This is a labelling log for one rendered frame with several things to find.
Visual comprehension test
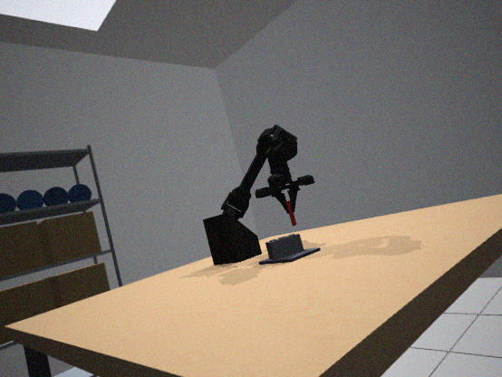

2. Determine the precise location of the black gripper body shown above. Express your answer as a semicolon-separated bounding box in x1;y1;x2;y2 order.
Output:
255;163;314;198

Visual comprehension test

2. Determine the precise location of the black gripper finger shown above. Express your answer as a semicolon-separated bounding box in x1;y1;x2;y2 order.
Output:
287;188;300;212
271;193;289;214

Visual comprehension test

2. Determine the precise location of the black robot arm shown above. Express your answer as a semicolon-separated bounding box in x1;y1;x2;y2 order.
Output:
221;125;297;220

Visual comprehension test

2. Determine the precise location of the red peg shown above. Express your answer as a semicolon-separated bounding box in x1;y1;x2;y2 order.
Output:
286;200;296;226

